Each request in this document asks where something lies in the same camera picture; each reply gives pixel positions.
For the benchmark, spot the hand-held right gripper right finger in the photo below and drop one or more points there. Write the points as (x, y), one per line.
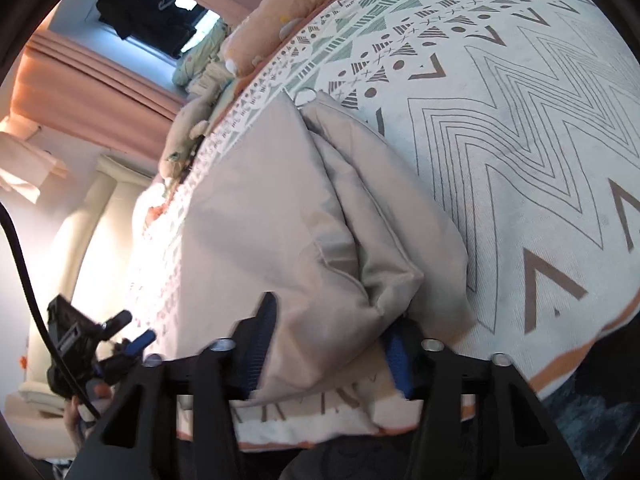
(400, 362)

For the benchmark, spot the pink hanging cloth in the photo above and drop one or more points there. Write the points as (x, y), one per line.
(25, 160)

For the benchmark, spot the orange plush pillow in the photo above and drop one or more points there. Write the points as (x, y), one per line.
(280, 25)

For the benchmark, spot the cream padded headboard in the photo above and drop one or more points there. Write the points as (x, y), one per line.
(75, 240)

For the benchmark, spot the person's left hand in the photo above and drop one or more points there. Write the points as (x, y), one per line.
(75, 417)

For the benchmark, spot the grey plush toy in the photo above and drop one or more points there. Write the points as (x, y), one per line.
(185, 130)

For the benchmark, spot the window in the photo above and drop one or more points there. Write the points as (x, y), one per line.
(75, 20)

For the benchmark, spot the beige jacket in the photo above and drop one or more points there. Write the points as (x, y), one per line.
(280, 220)

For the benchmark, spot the dark hanging clothes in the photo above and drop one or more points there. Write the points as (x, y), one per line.
(145, 15)

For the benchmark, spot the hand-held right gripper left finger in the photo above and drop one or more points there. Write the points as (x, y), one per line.
(261, 342)

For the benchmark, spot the light printed blanket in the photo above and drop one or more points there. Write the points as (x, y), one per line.
(197, 60)

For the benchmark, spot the geometric patterned blanket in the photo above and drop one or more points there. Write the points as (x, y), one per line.
(525, 135)

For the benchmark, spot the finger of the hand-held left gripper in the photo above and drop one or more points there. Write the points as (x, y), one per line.
(119, 321)
(141, 339)

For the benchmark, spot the dark patterned cloth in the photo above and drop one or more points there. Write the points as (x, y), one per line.
(590, 400)

